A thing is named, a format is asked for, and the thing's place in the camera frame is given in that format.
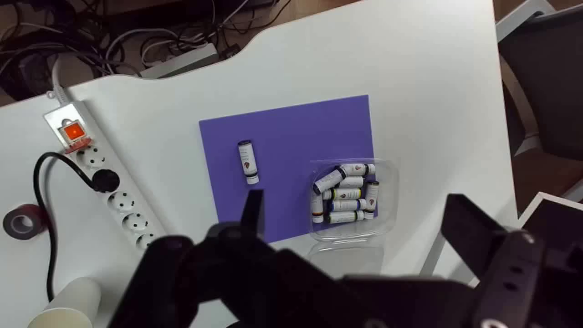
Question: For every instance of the white paper roll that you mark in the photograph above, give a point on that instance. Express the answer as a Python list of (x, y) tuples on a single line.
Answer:
[(69, 303)]

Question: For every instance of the dark chair grey frame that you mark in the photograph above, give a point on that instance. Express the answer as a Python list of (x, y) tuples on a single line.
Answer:
[(547, 79)]

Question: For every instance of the purple paper mat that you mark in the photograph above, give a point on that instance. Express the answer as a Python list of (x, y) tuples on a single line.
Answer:
[(284, 128)]

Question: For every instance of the white framed monitor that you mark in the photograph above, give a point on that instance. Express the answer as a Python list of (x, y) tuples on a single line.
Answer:
[(548, 210)]

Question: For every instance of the white power strip red switch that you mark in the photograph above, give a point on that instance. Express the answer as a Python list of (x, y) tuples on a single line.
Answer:
[(124, 203)]

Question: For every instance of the clear plastic container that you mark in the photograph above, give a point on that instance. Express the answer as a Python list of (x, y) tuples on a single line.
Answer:
[(388, 207)]

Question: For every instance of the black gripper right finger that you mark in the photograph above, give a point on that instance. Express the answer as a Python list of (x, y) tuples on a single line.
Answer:
[(485, 243)]

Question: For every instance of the small white bottle black cap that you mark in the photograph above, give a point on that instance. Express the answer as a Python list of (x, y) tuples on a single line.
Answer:
[(328, 181), (343, 218), (317, 207), (346, 194), (248, 161), (354, 170), (352, 181), (372, 196), (344, 205)]

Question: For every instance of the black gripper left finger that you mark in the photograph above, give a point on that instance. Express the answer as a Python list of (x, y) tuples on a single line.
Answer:
[(252, 212)]

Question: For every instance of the grey bar on floor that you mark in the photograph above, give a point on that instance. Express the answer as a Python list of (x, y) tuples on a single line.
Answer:
[(182, 59)]

